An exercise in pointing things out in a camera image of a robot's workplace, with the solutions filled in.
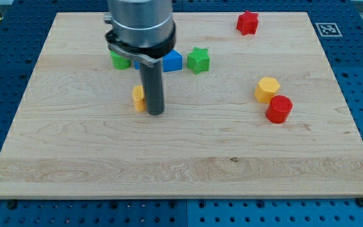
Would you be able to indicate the light wooden board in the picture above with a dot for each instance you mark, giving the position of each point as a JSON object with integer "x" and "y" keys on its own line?
{"x": 77, "y": 135}

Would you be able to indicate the dark grey cylindrical pointer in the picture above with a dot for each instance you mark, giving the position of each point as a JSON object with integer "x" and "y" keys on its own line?
{"x": 152, "y": 83}

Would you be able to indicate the yellow hexagon block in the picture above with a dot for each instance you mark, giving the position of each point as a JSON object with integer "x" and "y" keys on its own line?
{"x": 266, "y": 89}

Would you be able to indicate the red cylinder block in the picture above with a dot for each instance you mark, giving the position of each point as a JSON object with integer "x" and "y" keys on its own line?
{"x": 279, "y": 109}

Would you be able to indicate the white fiducial marker tag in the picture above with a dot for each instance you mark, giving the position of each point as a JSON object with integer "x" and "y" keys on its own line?
{"x": 328, "y": 29}

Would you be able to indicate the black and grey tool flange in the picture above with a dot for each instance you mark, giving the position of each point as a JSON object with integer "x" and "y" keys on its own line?
{"x": 145, "y": 55}

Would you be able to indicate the yellow cylinder block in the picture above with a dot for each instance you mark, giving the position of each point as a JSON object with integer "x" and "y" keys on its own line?
{"x": 139, "y": 98}

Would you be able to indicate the black bolt left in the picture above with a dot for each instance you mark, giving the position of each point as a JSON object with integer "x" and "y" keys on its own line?
{"x": 12, "y": 204}

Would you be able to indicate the green cylinder block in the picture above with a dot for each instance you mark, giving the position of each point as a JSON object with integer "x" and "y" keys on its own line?
{"x": 119, "y": 62}

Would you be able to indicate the red star block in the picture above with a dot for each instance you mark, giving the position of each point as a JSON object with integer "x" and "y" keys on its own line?
{"x": 247, "y": 23}

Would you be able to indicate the black bolt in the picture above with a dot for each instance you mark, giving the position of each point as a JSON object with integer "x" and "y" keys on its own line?
{"x": 12, "y": 204}
{"x": 359, "y": 201}

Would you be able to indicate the green star block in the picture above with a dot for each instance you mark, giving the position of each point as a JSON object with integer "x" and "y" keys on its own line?
{"x": 198, "y": 60}

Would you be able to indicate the black bolt right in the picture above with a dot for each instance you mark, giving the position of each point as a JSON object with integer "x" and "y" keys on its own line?
{"x": 359, "y": 201}

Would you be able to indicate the blue block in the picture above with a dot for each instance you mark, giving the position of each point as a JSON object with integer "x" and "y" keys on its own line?
{"x": 172, "y": 61}

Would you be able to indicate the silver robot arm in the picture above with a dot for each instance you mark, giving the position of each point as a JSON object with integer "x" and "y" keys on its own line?
{"x": 143, "y": 31}

